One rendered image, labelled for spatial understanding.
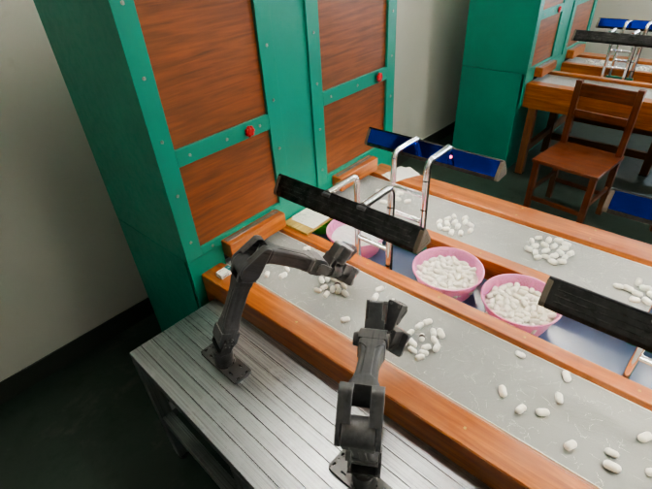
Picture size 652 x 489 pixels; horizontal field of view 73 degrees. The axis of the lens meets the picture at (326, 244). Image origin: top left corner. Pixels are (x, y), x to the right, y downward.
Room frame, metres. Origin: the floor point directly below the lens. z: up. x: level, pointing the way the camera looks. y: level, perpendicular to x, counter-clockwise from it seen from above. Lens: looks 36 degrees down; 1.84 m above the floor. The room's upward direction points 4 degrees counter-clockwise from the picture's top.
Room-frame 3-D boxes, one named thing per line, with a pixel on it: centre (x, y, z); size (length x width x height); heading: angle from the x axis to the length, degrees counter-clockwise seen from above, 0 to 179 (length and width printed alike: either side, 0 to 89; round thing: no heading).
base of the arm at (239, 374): (0.99, 0.36, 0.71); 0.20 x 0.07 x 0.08; 45
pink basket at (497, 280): (1.10, -0.66, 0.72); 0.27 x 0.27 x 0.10
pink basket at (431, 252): (1.30, -0.46, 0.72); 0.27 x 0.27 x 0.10
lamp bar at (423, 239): (1.28, -0.07, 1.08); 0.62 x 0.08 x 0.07; 47
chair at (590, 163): (2.76, -1.78, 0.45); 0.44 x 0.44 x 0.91; 40
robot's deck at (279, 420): (0.95, -0.03, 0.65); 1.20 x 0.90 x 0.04; 45
